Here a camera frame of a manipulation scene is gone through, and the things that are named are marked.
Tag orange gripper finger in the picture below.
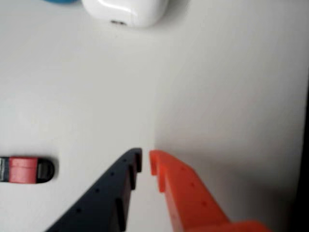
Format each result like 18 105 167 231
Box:
149 149 274 232

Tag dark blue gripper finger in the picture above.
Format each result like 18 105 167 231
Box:
44 148 143 232

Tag red black usb stick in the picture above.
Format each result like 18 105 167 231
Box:
0 156 56 184

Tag blue handled scissors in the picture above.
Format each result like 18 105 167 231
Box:
45 0 81 4

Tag white earbuds case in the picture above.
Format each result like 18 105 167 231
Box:
81 0 169 28

